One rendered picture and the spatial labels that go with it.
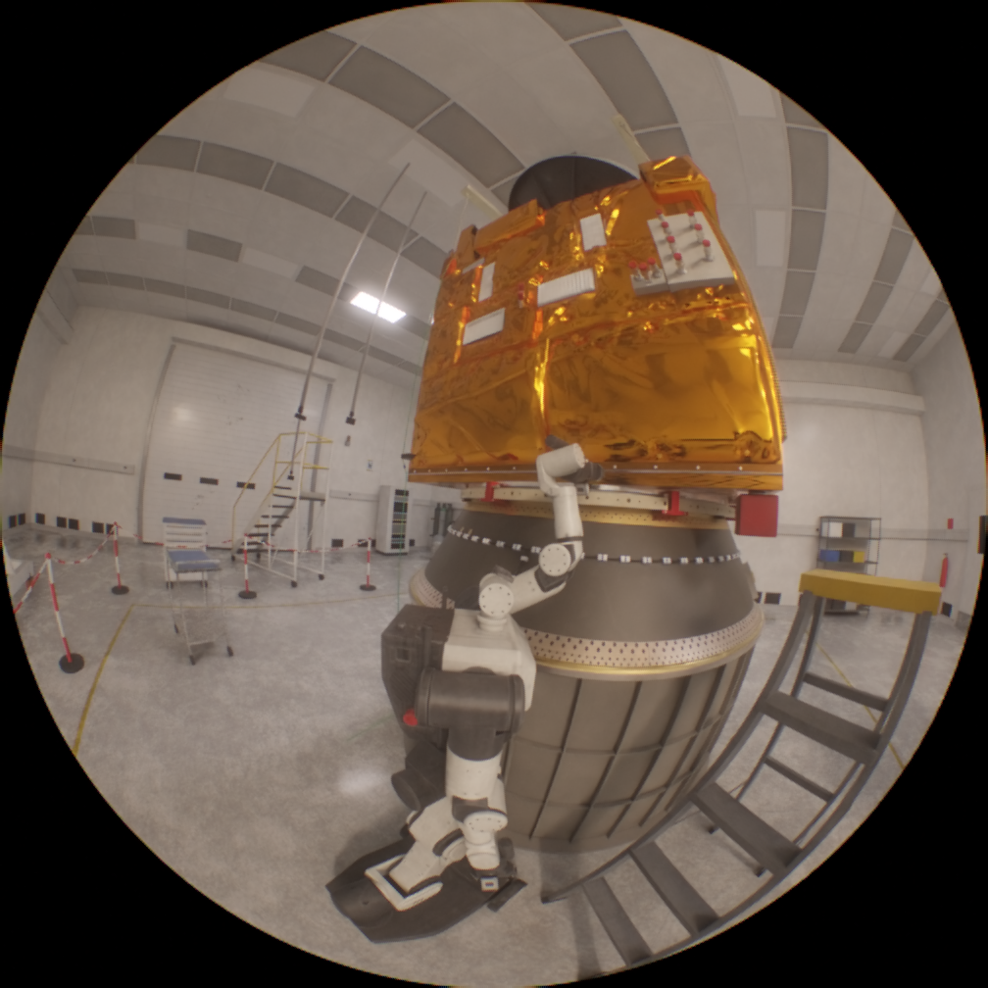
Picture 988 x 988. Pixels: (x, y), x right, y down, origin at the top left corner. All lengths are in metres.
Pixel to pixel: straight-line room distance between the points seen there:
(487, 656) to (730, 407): 0.99
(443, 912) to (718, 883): 1.21
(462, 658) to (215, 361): 8.37
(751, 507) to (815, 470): 6.15
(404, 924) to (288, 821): 0.79
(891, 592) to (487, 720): 0.81
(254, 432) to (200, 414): 1.57
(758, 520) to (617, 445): 0.58
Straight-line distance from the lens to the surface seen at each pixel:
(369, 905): 1.33
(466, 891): 1.51
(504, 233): 2.27
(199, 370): 8.48
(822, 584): 0.84
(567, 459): 0.76
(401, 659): 0.60
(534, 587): 0.75
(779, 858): 0.97
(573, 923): 1.70
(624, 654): 0.99
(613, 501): 1.08
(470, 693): 0.43
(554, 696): 1.06
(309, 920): 1.71
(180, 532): 5.00
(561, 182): 2.81
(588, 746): 1.20
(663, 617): 1.07
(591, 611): 1.00
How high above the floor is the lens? 1.62
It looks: 3 degrees up
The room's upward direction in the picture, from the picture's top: 5 degrees clockwise
